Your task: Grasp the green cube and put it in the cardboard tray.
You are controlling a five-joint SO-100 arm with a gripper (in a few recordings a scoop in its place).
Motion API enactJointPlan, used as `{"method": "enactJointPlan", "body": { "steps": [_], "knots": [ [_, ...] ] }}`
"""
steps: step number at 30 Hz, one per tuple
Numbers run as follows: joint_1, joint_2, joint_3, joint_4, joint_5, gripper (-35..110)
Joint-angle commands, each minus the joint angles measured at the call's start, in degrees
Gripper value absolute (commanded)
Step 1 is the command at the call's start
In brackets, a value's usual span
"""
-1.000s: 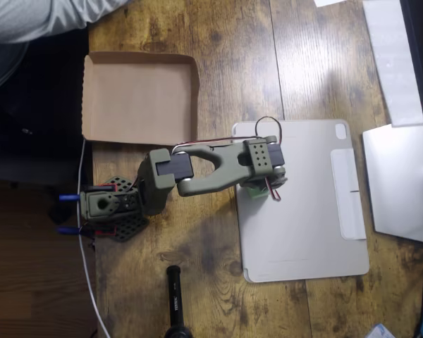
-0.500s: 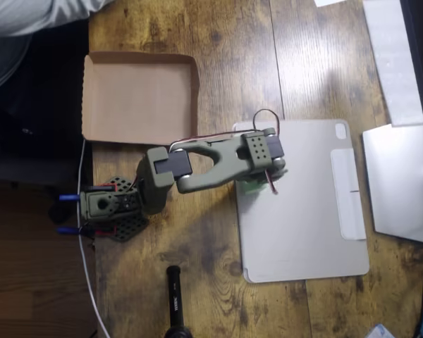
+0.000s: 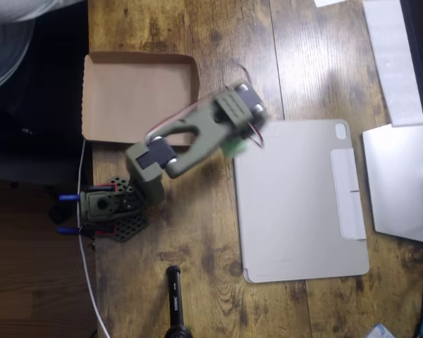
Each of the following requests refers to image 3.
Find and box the white foam sheet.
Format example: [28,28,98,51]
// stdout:
[362,0,423,128]

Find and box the green cube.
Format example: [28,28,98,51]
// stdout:
[227,139,248,158]

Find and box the red white black servo cable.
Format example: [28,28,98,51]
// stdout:
[144,65,266,149]

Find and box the brown cardboard tray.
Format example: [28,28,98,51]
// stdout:
[81,51,201,146]

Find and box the tablet in beige folio case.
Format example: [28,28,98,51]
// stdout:
[231,118,370,284]

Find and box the white and blue packet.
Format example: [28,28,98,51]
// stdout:
[366,323,398,338]

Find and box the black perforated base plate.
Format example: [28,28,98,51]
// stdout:
[91,175,149,243]

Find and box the person in grey shirt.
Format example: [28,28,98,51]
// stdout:
[0,0,87,98]

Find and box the black camera stand pole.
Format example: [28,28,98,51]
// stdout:
[164,265,193,338]

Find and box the silver monitor stand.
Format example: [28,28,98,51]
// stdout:
[362,123,423,245]

